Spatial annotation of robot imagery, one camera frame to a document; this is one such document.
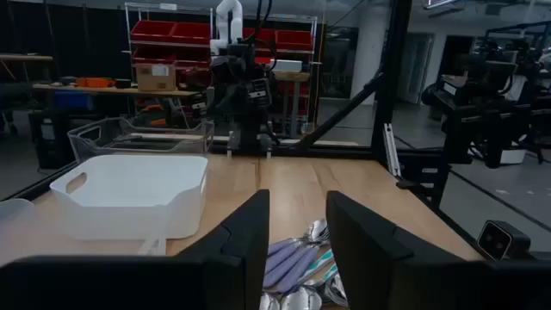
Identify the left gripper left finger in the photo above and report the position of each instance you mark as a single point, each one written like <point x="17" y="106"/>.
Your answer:
<point x="129" y="284"/>

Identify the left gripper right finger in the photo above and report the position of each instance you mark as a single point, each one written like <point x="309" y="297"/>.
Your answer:
<point x="379" y="267"/>

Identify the plain silver spoon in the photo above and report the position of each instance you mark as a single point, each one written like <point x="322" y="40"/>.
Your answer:
<point x="336" y="290"/>

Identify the frosted translucent plastic bin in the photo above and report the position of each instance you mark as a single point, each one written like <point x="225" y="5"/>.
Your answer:
<point x="17" y="232"/>

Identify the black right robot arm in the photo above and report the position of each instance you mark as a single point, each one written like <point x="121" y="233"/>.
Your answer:
<point x="249" y="129"/>

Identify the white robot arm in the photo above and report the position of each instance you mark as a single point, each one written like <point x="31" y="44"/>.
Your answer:
<point x="228" y="21"/>

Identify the wooden stool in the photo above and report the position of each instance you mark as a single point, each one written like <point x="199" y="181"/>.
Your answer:
<point x="292" y="76"/>

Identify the white box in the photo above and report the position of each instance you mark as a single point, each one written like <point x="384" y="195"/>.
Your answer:
<point x="286" y="66"/>

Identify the red plastic storage bin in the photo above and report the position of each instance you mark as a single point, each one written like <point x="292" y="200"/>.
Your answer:
<point x="152" y="55"/>
<point x="191" y="57"/>
<point x="294" y="39"/>
<point x="262" y="36"/>
<point x="150" y="30"/>
<point x="191" y="32"/>

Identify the brown cardboard box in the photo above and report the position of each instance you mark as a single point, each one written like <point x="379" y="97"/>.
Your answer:
<point x="155" y="79"/>

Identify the clear plastic bin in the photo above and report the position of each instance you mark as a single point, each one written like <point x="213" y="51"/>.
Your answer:
<point x="142" y="138"/>

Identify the white round column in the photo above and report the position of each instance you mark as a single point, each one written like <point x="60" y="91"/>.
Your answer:
<point x="370" y="56"/>

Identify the wooden workbench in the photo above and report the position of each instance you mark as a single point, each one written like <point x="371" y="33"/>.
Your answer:
<point x="107" y="90"/>

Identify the orange tool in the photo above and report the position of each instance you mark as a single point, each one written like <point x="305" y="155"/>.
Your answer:
<point x="92" y="82"/>

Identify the blue storage bin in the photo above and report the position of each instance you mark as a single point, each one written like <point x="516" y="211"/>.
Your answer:
<point x="73" y="100"/>

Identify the black neighbouring robot workstation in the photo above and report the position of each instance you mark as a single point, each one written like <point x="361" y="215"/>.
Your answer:
<point x="478" y="107"/>

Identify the white aluminium bracket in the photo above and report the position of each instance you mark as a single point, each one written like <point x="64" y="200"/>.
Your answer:
<point x="391" y="148"/>

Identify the black table-level camera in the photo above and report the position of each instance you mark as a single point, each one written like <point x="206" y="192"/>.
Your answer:
<point x="501" y="241"/>

